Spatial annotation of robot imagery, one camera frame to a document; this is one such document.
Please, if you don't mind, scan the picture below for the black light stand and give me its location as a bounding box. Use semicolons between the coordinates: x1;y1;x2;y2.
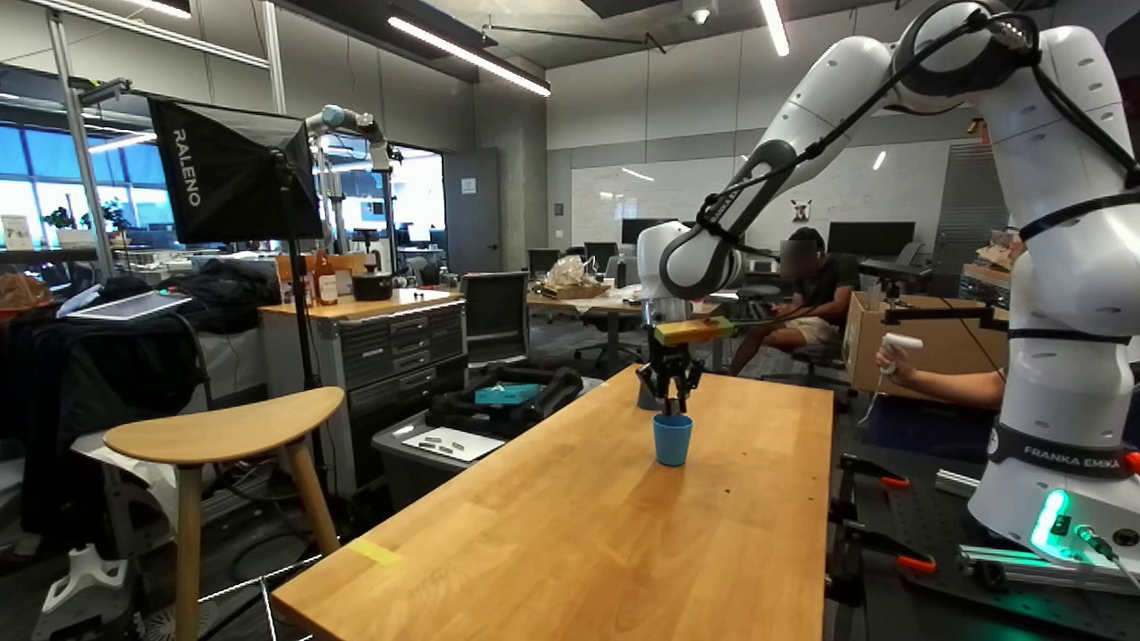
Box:
282;236;320;397

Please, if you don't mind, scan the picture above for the grey door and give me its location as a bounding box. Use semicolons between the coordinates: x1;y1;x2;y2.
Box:
444;147;504;277

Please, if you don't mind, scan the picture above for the aluminium extrusion rail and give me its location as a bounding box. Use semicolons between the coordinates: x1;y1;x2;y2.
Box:
934;468;991;500
954;538;1140;599

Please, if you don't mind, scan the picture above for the teal case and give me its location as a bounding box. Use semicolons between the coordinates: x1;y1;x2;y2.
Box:
427;365;589;441

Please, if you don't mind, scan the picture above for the silver metal pole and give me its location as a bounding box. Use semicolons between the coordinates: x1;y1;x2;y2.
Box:
44;8;123;287

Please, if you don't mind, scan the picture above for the operator forearm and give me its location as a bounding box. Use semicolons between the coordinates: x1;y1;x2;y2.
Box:
903;365;1013;418

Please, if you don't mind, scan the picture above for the white hand controller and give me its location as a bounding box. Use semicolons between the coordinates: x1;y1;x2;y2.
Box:
877;327;931;359

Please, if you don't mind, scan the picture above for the long ceiling light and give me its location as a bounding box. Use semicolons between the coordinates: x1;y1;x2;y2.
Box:
380;11;554;105

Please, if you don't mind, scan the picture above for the black softbox light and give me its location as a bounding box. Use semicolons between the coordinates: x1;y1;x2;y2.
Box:
147;94;327;250

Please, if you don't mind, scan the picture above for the black clamp orange handle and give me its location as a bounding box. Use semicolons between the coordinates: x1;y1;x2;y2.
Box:
827;517;944;588
833;448;918;500

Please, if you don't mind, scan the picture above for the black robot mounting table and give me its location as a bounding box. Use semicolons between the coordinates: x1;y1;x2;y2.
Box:
821;410;1140;641

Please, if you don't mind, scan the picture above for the black box device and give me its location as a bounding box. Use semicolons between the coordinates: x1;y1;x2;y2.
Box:
348;270;400;304

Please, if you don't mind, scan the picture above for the seated person black shirt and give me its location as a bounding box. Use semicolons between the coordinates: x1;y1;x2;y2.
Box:
726;226;863;378

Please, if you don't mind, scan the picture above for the grey drawer cabinet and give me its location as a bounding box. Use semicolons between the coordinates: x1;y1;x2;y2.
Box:
257;287;470;500

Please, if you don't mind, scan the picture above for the cardboard box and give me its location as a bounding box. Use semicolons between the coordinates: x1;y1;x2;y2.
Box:
845;293;1014;404

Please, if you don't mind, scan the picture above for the background wooden table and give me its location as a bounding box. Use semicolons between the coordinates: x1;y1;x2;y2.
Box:
523;290;650;380

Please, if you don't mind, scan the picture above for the yellow tape strip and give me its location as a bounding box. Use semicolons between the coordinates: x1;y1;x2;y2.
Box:
346;538;410;575

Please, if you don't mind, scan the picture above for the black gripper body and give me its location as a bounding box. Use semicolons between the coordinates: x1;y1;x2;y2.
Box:
642;340;706;384

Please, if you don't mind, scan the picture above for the white storage box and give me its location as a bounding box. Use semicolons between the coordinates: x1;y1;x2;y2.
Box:
369;410;508;511

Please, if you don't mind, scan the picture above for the black cloth covered desk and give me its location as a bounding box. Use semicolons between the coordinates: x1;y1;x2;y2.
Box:
0;260;286;545

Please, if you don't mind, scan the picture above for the short ceiling light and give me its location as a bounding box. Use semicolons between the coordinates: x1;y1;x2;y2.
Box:
754;0;794;60

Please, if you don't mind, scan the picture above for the light blue cup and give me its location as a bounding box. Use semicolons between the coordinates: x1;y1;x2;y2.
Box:
650;410;694;469

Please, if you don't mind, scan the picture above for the operator hand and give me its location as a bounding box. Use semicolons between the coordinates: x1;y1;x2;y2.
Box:
877;346;927;392

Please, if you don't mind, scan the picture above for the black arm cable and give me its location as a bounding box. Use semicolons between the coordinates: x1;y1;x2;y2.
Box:
692;0;1140;247

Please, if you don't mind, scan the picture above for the background black monitor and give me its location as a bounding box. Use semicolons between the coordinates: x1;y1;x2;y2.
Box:
827;217;918;263

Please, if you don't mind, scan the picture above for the yellowish wrist camera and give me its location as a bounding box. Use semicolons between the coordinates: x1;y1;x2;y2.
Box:
647;315;739;352

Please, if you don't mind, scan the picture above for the wooden stool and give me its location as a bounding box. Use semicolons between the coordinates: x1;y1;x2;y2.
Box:
101;384;348;641

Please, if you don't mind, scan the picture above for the beige bag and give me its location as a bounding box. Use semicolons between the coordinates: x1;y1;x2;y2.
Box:
536;252;616;304

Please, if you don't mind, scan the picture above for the red white container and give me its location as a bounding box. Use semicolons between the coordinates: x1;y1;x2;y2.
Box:
310;266;346;310

